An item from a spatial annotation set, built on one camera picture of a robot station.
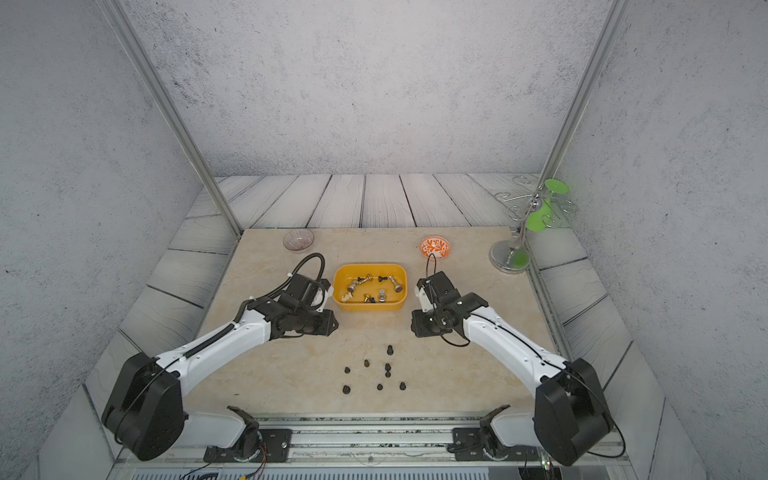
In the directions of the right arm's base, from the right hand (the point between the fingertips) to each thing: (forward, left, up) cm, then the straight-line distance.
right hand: (417, 326), depth 82 cm
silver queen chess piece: (+19, +6, -9) cm, 22 cm away
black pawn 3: (-8, +19, -10) cm, 23 cm away
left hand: (+1, +21, -1) cm, 21 cm away
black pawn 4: (-13, +19, -10) cm, 26 cm away
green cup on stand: (+34, -39, +7) cm, 52 cm away
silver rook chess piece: (+15, +11, -8) cm, 20 cm away
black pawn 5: (-12, +10, -11) cm, 20 cm away
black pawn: (+23, +12, -9) cm, 27 cm away
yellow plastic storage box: (+20, +15, -10) cm, 27 cm away
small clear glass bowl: (+40, +43, -7) cm, 59 cm away
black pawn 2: (-6, +14, -11) cm, 19 cm away
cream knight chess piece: (+15, +22, -8) cm, 28 cm away
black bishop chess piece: (-3, +8, -10) cm, 13 cm away
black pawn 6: (-12, +4, -11) cm, 17 cm away
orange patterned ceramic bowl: (+38, -10, -9) cm, 40 cm away
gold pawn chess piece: (+15, +15, -9) cm, 23 cm away
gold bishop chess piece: (+23, +15, -9) cm, 29 cm away
